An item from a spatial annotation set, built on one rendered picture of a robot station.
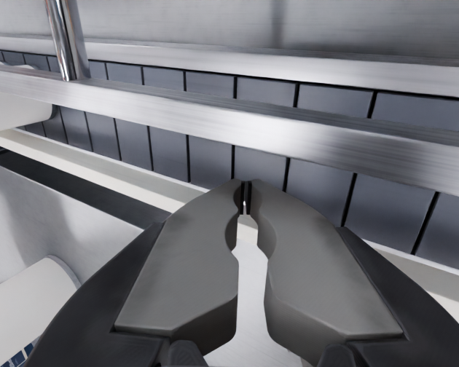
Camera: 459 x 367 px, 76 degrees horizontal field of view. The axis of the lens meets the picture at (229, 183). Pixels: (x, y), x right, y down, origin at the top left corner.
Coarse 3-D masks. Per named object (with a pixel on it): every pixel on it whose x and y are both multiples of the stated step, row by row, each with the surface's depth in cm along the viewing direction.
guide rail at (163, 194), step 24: (0, 144) 30; (24, 144) 27; (48, 144) 28; (72, 168) 24; (96, 168) 23; (120, 168) 23; (120, 192) 22; (144, 192) 21; (168, 192) 20; (192, 192) 20; (240, 216) 18; (408, 264) 14; (432, 288) 13; (456, 288) 13; (456, 312) 13
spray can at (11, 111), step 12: (0, 96) 24; (12, 96) 24; (0, 108) 24; (12, 108) 25; (24, 108) 26; (36, 108) 26; (48, 108) 27; (0, 120) 24; (12, 120) 25; (24, 120) 26; (36, 120) 28
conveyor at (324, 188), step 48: (240, 96) 18; (288, 96) 16; (336, 96) 15; (384, 96) 14; (432, 96) 16; (96, 144) 27; (144, 144) 24; (192, 144) 21; (288, 192) 19; (336, 192) 17; (384, 192) 16; (432, 192) 14; (384, 240) 17; (432, 240) 15
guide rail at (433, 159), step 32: (0, 64) 17; (32, 96) 14; (64, 96) 13; (96, 96) 12; (128, 96) 11; (160, 96) 10; (192, 96) 10; (192, 128) 10; (224, 128) 9; (256, 128) 9; (288, 128) 8; (320, 128) 8; (352, 128) 7; (384, 128) 7; (416, 128) 8; (320, 160) 8; (352, 160) 8; (384, 160) 7; (416, 160) 7; (448, 160) 7; (448, 192) 7
